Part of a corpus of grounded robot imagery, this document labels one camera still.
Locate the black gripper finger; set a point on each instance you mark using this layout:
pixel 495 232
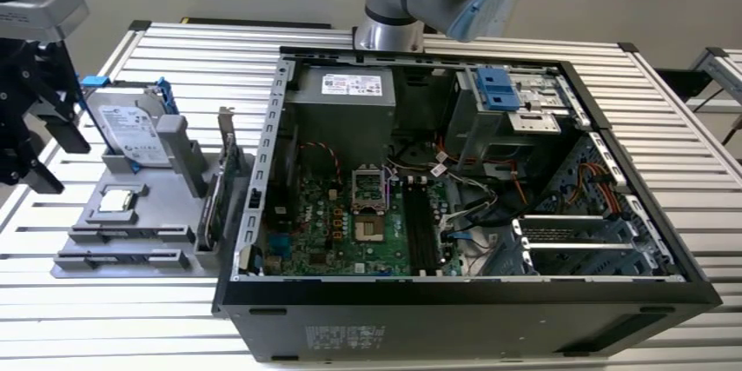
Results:
pixel 40 175
pixel 66 134

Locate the hard disk in blue carrier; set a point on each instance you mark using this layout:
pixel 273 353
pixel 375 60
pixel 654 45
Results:
pixel 124 123

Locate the silver CPU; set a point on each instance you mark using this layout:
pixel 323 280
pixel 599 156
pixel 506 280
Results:
pixel 116 201

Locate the grey parts rack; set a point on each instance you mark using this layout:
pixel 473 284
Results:
pixel 161 201

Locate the green graphics card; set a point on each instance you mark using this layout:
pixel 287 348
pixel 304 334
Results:
pixel 228 158

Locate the black bar behind table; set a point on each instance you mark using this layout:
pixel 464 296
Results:
pixel 260 22

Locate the grey power supply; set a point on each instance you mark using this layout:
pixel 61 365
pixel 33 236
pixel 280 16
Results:
pixel 341 127

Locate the green motherboard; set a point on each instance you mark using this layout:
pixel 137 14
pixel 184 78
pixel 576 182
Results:
pixel 312 232

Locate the CPU socket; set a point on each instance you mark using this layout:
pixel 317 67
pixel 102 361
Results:
pixel 369 228

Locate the black PC case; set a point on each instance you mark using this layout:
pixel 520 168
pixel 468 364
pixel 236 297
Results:
pixel 405 327

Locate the metal drive cage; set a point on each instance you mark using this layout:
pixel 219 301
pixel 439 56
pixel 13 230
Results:
pixel 487 127

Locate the metal disk bay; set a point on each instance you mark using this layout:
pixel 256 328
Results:
pixel 574 246

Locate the black box beside table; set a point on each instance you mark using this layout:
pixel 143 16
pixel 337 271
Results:
pixel 683 82

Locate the metal slat side table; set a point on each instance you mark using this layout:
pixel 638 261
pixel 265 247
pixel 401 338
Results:
pixel 718 62

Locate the blue plastic drive bracket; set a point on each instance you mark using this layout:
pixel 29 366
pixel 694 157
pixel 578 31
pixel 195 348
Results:
pixel 492 93

